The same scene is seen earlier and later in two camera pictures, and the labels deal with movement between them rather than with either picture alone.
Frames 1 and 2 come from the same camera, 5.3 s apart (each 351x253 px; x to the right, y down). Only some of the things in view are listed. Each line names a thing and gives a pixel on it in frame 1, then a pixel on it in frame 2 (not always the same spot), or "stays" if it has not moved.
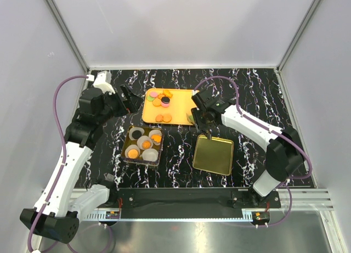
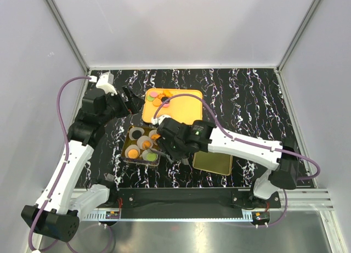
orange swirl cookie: [146, 144] stays
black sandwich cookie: [136, 134] stays
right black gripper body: [210, 125] -> [174, 150]
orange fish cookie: [157, 138] stays
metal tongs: [201, 122] -> [157, 151]
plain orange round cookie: [132, 153] stays
